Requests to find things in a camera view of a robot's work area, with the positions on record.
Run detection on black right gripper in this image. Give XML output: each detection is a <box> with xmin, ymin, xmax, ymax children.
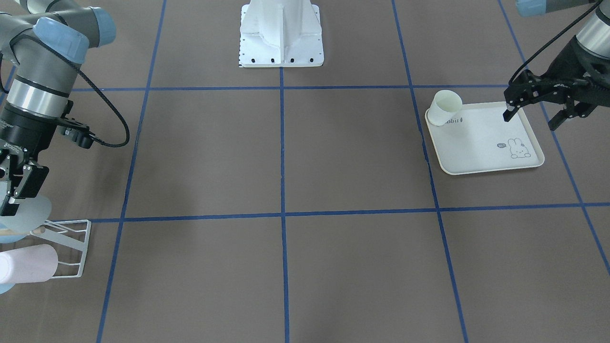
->
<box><xmin>0</xmin><ymin>105</ymin><xmax>58</xmax><ymax>217</ymax></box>

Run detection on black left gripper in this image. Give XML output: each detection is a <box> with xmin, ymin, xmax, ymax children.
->
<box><xmin>502</xmin><ymin>38</ymin><xmax>609</xmax><ymax>131</ymax></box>

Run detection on grey plastic cup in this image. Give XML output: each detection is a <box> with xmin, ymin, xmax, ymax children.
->
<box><xmin>0</xmin><ymin>195</ymin><xmax>52</xmax><ymax>236</ymax></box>

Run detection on pink plastic cup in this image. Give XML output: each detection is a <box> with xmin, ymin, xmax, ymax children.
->
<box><xmin>0</xmin><ymin>244</ymin><xmax>58</xmax><ymax>284</ymax></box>

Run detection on cream white plastic cup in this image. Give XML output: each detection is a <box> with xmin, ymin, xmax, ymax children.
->
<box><xmin>427</xmin><ymin>90</ymin><xmax>463</xmax><ymax>126</ymax></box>

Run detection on light blue plastic cup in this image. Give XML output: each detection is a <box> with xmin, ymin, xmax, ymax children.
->
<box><xmin>0</xmin><ymin>283</ymin><xmax>15</xmax><ymax>294</ymax></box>

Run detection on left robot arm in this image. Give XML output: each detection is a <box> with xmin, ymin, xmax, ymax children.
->
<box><xmin>503</xmin><ymin>0</ymin><xmax>610</xmax><ymax>131</ymax></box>

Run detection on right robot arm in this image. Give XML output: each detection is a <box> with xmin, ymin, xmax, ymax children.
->
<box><xmin>0</xmin><ymin>0</ymin><xmax>130</xmax><ymax>217</ymax></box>

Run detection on cream rabbit print tray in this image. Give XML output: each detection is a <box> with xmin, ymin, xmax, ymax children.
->
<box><xmin>425</xmin><ymin>102</ymin><xmax>545</xmax><ymax>175</ymax></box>

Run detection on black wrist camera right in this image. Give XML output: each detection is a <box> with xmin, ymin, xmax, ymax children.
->
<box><xmin>57</xmin><ymin>100</ymin><xmax>94</xmax><ymax>149</ymax></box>

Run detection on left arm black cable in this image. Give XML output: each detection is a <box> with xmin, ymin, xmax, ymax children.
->
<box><xmin>509</xmin><ymin>2</ymin><xmax>603</xmax><ymax>86</ymax></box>

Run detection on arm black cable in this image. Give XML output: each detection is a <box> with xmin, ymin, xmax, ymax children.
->
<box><xmin>0</xmin><ymin>29</ymin><xmax>131</xmax><ymax>148</ymax></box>
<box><xmin>509</xmin><ymin>2</ymin><xmax>603</xmax><ymax>86</ymax></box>

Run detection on white wire cup rack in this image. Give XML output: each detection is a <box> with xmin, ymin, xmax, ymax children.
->
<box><xmin>28</xmin><ymin>220</ymin><xmax>92</xmax><ymax>279</ymax></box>

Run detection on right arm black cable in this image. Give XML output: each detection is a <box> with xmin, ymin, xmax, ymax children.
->
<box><xmin>0</xmin><ymin>29</ymin><xmax>131</xmax><ymax>148</ymax></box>

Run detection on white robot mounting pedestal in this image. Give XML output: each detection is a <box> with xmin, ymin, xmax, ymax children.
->
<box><xmin>238</xmin><ymin>0</ymin><xmax>325</xmax><ymax>68</ymax></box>

